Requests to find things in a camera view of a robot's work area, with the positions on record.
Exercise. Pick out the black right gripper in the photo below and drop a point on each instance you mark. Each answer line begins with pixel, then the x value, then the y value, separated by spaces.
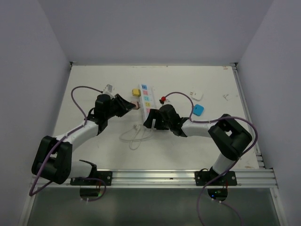
pixel 154 114

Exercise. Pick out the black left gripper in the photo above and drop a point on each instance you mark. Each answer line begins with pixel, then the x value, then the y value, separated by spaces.
pixel 124 106

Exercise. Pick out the yellow plug block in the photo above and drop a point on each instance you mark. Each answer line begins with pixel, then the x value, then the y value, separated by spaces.
pixel 136 92

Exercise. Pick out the white power strip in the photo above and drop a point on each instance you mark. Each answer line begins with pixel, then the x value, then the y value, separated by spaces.
pixel 146 100

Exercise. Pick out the blue plug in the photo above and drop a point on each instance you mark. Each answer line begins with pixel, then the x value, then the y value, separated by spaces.
pixel 197 110

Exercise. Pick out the white plug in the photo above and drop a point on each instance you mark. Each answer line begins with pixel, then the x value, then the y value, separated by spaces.
pixel 196 95

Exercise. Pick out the brown plug block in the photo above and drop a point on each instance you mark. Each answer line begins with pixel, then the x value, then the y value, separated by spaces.
pixel 136 105

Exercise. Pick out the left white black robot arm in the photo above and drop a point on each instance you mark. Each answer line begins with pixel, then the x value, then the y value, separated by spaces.
pixel 54 161

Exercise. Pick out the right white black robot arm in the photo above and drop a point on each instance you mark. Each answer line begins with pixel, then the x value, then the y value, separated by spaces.
pixel 229 136

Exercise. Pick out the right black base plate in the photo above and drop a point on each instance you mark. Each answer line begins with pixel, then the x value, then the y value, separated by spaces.
pixel 216 178

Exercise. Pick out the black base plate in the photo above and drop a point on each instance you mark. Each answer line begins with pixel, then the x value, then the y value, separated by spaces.
pixel 98 178
pixel 216 178

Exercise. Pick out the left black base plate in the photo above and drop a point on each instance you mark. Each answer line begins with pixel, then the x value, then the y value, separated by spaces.
pixel 98 178

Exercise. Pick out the aluminium front rail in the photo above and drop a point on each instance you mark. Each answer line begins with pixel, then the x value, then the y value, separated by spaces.
pixel 246 178

